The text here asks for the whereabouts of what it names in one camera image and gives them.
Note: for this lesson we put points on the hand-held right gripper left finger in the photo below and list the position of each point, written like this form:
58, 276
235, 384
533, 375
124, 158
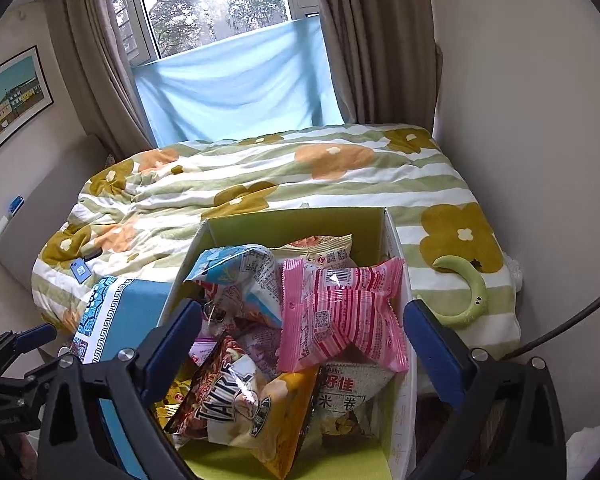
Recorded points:
172, 345

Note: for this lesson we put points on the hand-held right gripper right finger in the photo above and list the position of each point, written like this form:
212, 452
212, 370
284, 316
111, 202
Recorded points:
430, 345

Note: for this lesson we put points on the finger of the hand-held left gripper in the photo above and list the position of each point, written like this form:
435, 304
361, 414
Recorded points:
35, 335
32, 377

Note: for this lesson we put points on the green white snack bag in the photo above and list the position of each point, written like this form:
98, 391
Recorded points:
350, 390

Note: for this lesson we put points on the pink striped snack packet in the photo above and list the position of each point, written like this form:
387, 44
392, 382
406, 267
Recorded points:
340, 310

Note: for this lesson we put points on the green cardboard box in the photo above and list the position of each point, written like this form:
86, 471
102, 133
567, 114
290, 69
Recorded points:
300, 225

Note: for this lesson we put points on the yellow snack packet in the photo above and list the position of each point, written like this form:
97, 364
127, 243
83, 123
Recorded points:
172, 395

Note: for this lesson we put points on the green curved pillow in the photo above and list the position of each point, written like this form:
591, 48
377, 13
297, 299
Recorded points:
472, 305

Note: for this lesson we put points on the yellow brown chip bag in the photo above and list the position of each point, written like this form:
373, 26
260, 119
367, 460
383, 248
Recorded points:
240, 402

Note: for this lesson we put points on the blue white snack packet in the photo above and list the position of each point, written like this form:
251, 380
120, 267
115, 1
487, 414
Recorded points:
235, 270

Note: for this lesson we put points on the small black device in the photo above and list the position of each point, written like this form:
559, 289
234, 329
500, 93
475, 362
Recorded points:
92, 253

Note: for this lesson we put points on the small blue white device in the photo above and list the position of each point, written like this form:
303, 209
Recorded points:
16, 203

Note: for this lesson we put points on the white headboard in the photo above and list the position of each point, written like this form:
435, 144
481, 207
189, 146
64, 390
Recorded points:
45, 200

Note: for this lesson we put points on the cream orange snack packet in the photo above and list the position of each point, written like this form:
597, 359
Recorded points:
320, 250

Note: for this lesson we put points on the floral striped blanket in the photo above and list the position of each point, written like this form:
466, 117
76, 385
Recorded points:
280, 180

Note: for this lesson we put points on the framed houses picture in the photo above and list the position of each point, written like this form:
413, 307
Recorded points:
10, 105

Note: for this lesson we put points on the light blue window cloth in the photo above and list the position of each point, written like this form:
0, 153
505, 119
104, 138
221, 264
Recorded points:
235, 90

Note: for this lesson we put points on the beige curtain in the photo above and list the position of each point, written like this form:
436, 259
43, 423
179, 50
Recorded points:
375, 45
107, 60

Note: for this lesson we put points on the white framed window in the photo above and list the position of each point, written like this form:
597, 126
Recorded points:
205, 5

